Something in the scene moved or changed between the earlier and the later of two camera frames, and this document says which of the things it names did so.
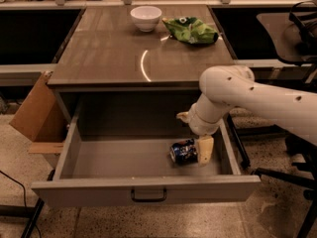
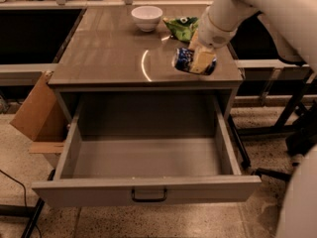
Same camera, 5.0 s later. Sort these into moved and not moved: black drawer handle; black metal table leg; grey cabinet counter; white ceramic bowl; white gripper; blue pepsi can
Moved: white gripper; blue pepsi can
Not moved: black metal table leg; white ceramic bowl; grey cabinet counter; black drawer handle
